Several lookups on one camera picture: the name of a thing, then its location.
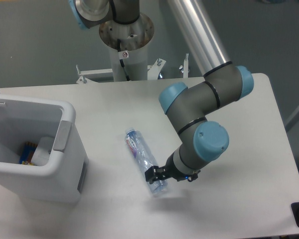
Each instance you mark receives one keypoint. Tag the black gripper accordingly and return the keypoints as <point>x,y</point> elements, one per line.
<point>156,173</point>

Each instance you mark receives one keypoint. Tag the crushed clear plastic bottle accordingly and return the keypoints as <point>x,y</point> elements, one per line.
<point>144,159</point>

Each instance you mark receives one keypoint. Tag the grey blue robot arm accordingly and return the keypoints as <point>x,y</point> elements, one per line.
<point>202,141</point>

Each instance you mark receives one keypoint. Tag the white plastic trash can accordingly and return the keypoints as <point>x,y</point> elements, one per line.
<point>25,119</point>

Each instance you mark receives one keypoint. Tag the blue orange snack wrapper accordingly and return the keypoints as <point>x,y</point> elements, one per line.
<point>27,153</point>

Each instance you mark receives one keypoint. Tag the white right frame bracket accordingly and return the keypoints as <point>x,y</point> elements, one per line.
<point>155,71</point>

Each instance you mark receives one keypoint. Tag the white frame bracket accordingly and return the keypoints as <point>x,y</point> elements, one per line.
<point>155,71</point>
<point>90,76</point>

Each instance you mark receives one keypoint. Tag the white left frame bracket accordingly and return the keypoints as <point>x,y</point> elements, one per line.
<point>90,76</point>

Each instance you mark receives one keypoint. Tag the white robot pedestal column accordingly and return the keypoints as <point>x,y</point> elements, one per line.
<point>128,47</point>

